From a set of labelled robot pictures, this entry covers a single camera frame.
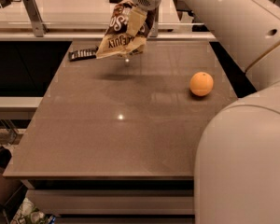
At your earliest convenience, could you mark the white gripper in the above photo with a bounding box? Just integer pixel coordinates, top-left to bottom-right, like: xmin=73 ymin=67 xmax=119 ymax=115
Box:
xmin=126 ymin=0 xmax=161 ymax=37

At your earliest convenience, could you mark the brown chip bag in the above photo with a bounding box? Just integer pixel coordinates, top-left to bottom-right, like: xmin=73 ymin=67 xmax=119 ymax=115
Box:
xmin=96 ymin=0 xmax=154 ymax=59

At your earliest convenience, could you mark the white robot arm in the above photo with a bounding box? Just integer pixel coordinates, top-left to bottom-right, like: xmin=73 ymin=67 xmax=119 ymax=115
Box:
xmin=134 ymin=0 xmax=280 ymax=224

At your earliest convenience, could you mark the orange fruit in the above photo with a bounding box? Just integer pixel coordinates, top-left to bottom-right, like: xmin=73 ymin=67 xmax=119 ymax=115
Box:
xmin=189 ymin=72 xmax=214 ymax=97

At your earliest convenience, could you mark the middle metal rail bracket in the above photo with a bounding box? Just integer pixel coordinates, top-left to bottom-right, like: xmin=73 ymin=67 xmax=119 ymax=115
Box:
xmin=149 ymin=7 xmax=159 ymax=37

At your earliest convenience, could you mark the metal rail bracket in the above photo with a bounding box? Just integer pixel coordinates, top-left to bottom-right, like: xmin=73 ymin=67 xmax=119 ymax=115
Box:
xmin=22 ymin=0 xmax=47 ymax=37
xmin=149 ymin=7 xmax=159 ymax=37

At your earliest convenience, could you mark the left metal rail bracket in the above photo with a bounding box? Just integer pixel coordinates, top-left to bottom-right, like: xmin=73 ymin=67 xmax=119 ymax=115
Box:
xmin=22 ymin=0 xmax=47 ymax=37

